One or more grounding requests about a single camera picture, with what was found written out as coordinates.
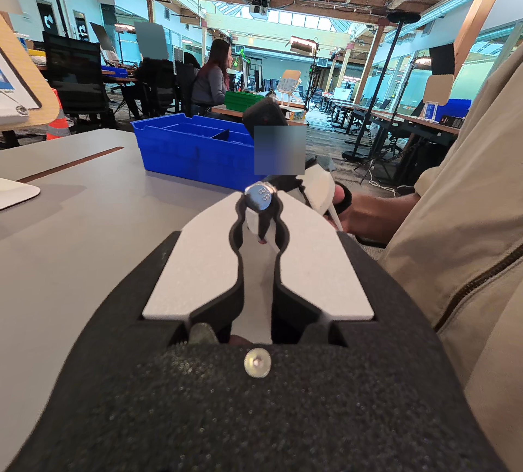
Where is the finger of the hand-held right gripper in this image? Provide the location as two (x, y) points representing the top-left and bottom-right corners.
(294, 165), (336, 216)
(244, 210), (271, 237)

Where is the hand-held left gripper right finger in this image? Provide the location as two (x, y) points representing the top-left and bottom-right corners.
(273, 191), (375, 343)

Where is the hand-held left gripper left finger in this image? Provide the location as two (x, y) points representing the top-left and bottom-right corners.
(142, 192), (245, 343)

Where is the silver hex bolt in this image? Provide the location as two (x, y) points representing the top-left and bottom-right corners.
(244, 182), (273, 211)

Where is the blue divided plastic bin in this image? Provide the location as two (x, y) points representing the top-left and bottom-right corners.
(131, 114), (256, 191)

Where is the person's right forearm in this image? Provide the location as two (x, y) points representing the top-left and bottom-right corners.
(366, 193), (421, 244)

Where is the person's right hand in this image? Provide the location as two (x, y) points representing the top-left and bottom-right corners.
(332, 186), (371, 238)

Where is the green plastic bin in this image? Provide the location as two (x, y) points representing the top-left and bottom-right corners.
(225, 90), (266, 112)

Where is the wooden top work table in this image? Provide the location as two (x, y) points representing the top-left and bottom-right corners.
(370, 108), (460, 178)
(211, 104), (308, 125)

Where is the tan board on stand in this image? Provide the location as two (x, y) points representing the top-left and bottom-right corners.
(278, 69), (302, 107)

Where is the black office chair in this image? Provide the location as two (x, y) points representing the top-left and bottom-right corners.
(175, 60), (197, 113)
(43, 32), (117, 129)

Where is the black pole stand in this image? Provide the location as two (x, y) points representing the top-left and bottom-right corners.
(342, 11), (421, 162)

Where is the orange traffic cone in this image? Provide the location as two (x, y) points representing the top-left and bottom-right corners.
(46, 88), (72, 139)

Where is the instruction board on white stand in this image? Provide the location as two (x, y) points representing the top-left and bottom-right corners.
(0, 12), (60, 211)

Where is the printed instruction sheet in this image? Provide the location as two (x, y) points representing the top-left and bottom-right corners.
(0, 49), (41, 117)

